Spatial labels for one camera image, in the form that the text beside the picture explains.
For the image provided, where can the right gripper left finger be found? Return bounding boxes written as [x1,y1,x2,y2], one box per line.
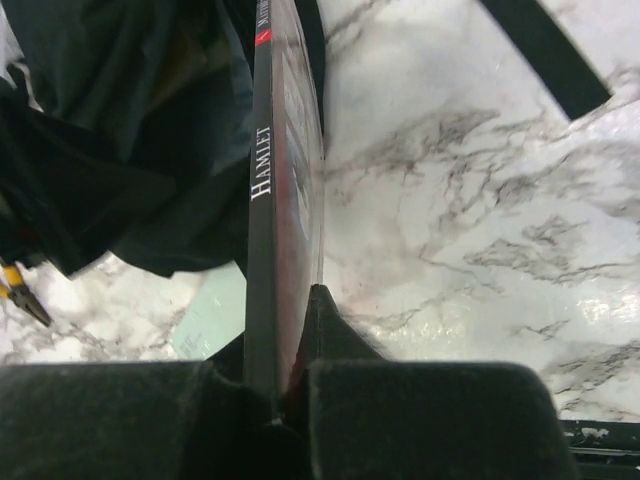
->
[1,344,300,479]

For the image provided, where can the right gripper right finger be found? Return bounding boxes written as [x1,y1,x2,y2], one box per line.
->
[306,285,578,479]

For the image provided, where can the thin booklet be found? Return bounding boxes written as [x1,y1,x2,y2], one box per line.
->
[244,1,324,402]

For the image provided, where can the black student backpack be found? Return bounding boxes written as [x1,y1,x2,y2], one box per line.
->
[0,0,614,279]

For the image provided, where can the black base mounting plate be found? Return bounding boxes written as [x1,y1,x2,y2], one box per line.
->
[561,420,640,480]

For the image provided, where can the yellow handled pliers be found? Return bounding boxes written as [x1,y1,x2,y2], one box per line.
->
[1,262,53,327]

